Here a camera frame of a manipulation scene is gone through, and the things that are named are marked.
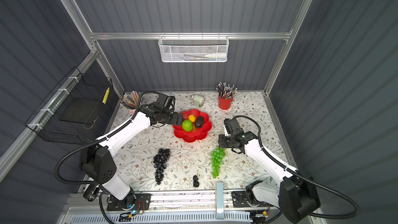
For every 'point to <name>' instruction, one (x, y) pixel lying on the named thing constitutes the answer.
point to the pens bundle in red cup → (226, 91)
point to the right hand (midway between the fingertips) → (224, 141)
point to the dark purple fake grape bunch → (160, 161)
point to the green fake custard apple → (187, 125)
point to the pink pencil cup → (132, 111)
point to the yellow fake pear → (192, 117)
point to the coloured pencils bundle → (130, 102)
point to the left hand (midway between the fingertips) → (176, 118)
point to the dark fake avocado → (199, 122)
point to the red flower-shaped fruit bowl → (195, 127)
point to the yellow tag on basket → (105, 95)
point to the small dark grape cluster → (196, 183)
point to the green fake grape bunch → (217, 155)
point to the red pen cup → (224, 103)
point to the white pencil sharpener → (198, 100)
